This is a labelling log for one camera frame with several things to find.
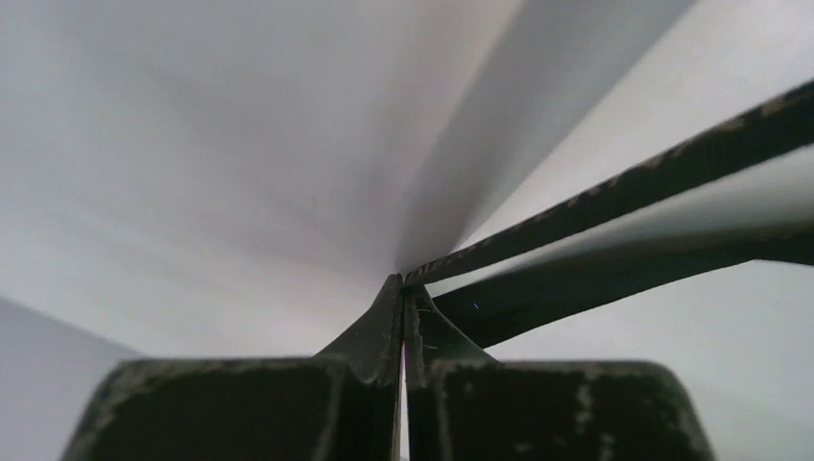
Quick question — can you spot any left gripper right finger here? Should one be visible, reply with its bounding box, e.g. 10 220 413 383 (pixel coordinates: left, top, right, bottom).
403 287 714 460

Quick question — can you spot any black ribbon with gold text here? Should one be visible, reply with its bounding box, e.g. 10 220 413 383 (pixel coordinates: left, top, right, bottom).
404 83 813 348

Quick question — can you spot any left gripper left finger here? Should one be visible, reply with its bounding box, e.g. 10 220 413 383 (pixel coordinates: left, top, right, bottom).
62 274 403 460

